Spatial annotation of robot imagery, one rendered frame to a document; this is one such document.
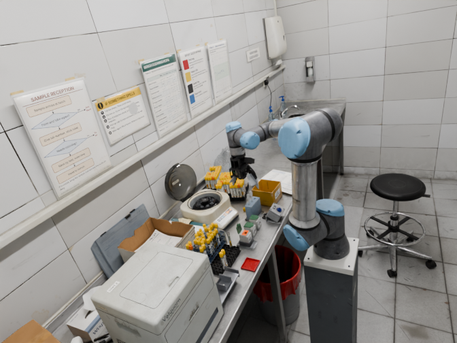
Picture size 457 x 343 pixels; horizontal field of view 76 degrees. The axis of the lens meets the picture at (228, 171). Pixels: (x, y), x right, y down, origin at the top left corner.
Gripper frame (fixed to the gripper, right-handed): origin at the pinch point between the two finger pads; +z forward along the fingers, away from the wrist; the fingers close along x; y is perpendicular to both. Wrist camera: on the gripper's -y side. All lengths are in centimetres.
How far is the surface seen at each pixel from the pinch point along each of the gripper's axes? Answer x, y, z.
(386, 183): 56, -94, 44
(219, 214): -14.4, 8.7, 14.5
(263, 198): 1.0, -14.0, 15.6
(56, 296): -45, 84, 9
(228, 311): 18, 55, 21
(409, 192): 71, -85, 43
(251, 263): 14.7, 29.4, 20.7
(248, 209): 0.1, 2.0, 12.6
